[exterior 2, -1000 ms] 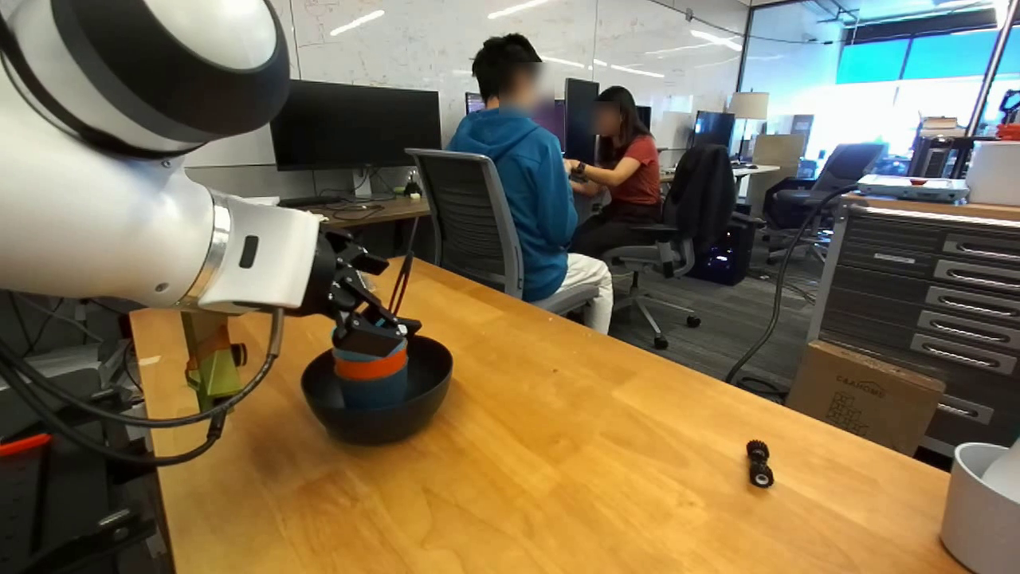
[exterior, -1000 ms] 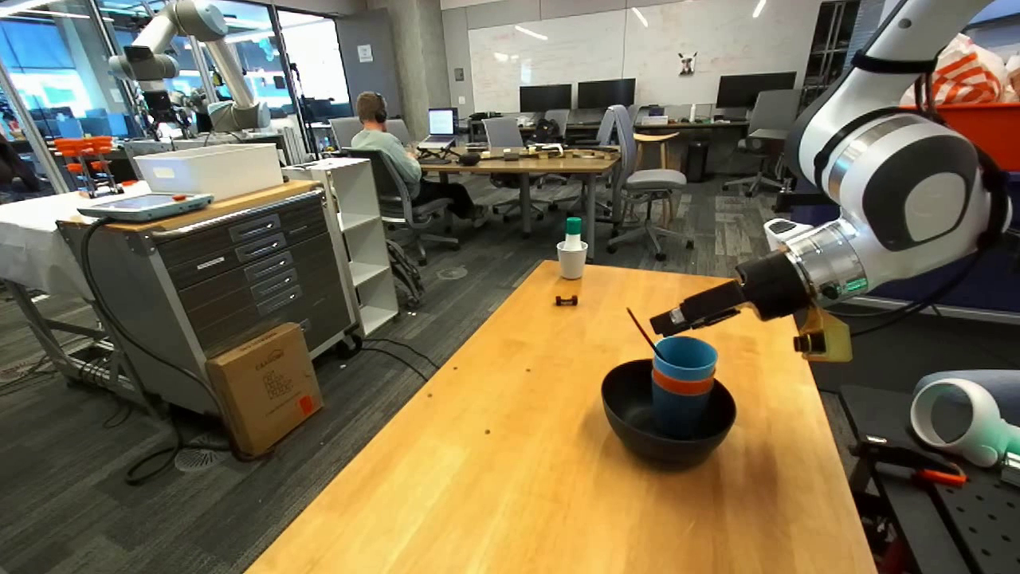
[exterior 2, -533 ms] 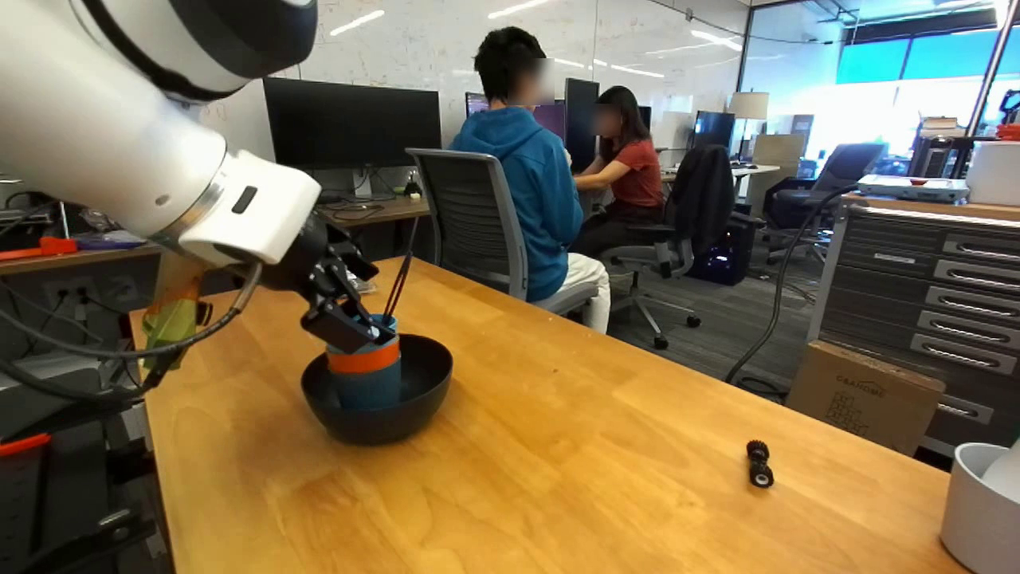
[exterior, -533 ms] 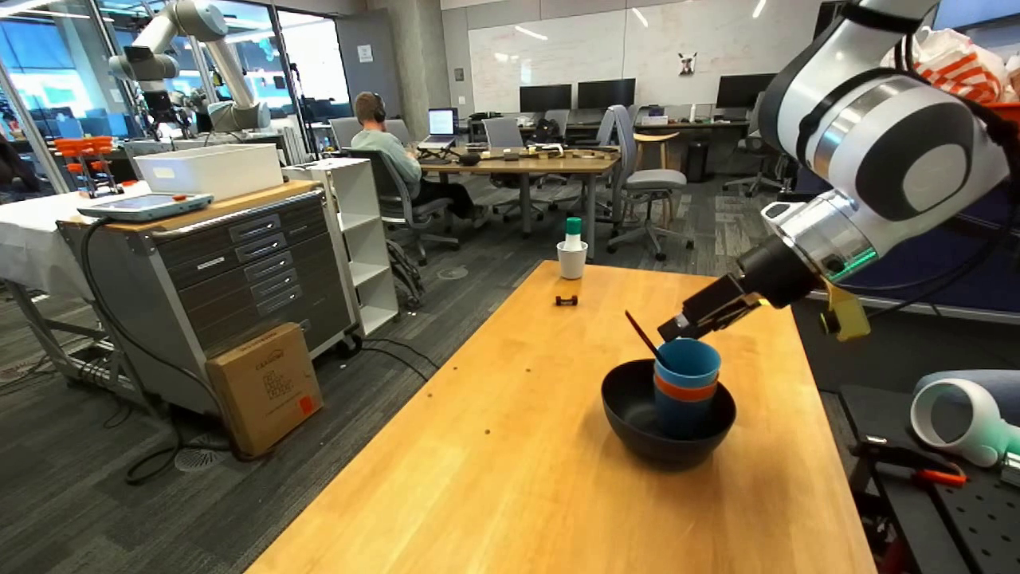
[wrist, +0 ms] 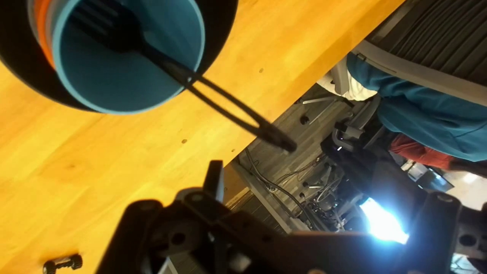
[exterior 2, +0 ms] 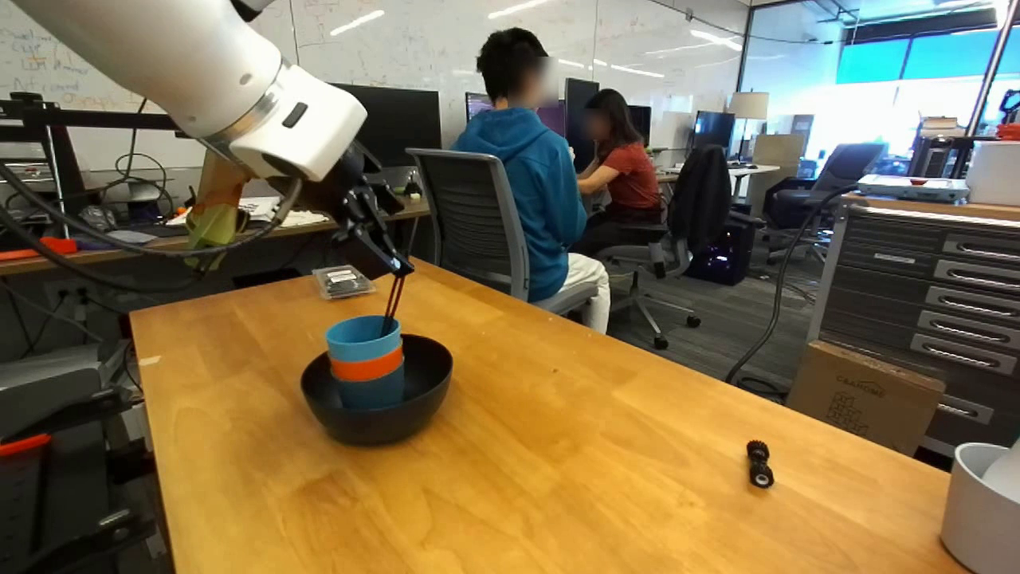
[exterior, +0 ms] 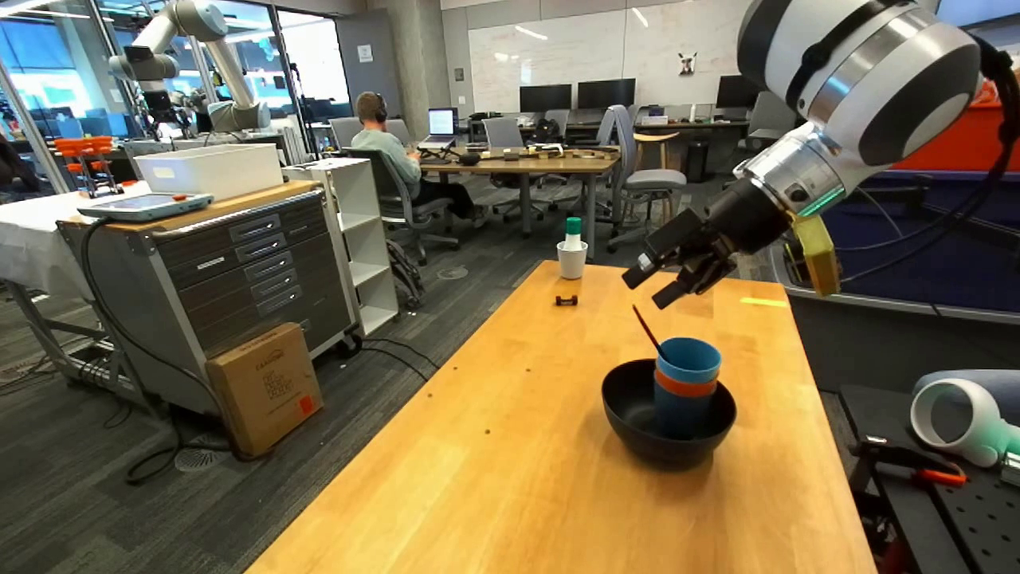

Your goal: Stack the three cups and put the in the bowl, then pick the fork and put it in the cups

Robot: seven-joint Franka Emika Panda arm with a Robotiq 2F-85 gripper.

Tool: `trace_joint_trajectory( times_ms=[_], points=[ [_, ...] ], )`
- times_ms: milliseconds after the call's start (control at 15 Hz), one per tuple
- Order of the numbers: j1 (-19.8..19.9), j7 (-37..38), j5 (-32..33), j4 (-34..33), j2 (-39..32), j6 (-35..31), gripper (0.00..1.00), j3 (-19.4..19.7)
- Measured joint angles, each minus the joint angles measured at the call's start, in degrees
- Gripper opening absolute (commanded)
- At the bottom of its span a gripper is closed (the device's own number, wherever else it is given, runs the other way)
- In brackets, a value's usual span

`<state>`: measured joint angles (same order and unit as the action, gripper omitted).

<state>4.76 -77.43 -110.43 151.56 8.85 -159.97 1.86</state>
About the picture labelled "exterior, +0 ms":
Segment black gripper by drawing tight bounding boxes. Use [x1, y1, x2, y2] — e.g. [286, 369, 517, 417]
[619, 175, 797, 312]

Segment black fork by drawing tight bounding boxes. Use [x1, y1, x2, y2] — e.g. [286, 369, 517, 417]
[632, 303, 669, 360]

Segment light blue plastic cup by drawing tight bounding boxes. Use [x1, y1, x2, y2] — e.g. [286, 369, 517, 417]
[652, 334, 724, 389]

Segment orange plastic cup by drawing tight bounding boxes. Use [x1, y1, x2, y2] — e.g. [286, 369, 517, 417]
[652, 369, 720, 401]

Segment black bowl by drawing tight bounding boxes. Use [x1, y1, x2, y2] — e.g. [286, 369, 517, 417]
[599, 357, 741, 469]

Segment grey swivel chair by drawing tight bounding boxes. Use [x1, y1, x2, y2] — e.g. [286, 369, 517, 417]
[595, 102, 696, 266]

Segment white plastic container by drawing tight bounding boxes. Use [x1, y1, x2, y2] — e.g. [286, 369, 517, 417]
[556, 213, 589, 284]

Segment wooden office table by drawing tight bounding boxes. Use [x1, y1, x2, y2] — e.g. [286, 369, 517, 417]
[418, 147, 620, 257]

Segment black monitor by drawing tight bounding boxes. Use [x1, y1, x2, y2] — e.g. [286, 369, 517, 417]
[574, 76, 636, 113]
[714, 74, 763, 113]
[517, 80, 574, 114]

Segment dark blue plastic bin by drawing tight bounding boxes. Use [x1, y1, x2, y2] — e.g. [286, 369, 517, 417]
[821, 170, 1020, 312]

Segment grey plastic bin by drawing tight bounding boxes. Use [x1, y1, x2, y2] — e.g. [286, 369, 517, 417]
[784, 284, 1020, 392]

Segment black mesh office chair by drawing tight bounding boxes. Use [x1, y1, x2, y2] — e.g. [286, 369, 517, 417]
[334, 147, 463, 266]

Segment seated person green shirt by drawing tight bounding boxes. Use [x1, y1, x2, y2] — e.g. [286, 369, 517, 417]
[348, 89, 474, 226]

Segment orange plastic bin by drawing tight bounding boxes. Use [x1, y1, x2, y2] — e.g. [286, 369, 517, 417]
[897, 84, 1020, 175]

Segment white shelf unit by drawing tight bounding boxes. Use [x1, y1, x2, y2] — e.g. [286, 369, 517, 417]
[306, 156, 403, 337]

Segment pale cylindrical device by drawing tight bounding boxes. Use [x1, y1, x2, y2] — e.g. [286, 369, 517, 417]
[905, 368, 1020, 472]

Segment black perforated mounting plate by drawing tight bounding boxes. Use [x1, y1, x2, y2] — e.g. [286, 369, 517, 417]
[839, 380, 1020, 574]

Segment cardboard box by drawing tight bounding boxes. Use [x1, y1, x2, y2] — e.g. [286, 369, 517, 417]
[205, 318, 324, 464]

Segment grey drawer tool cabinet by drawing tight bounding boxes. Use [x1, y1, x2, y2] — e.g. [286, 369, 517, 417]
[57, 175, 363, 423]

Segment white box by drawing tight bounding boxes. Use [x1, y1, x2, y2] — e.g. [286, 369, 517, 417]
[130, 139, 286, 205]

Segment grey laptop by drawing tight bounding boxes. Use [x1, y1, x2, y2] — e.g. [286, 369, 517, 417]
[72, 188, 218, 223]

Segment orange equipment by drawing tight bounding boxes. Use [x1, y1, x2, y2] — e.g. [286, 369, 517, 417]
[47, 135, 115, 179]

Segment yellow wrist camera mount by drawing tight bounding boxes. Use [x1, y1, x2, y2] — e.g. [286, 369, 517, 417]
[790, 213, 846, 301]

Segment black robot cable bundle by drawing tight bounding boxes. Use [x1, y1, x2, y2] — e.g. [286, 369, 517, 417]
[839, 42, 1020, 289]

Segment red handled tool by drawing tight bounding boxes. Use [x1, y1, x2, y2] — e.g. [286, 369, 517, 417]
[849, 439, 970, 491]

